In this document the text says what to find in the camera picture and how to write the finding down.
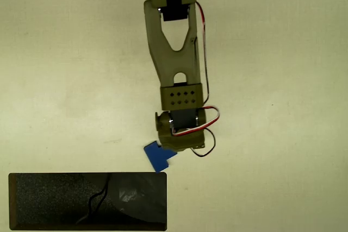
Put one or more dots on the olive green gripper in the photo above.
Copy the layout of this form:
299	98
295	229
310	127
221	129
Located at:
174	148

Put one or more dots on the blue T-shaped block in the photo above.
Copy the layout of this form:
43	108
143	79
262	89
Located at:
156	158

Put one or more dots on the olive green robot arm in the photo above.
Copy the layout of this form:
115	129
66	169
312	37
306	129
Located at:
176	61

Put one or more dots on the black rectangular tray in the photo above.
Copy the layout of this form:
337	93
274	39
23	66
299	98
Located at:
54	202

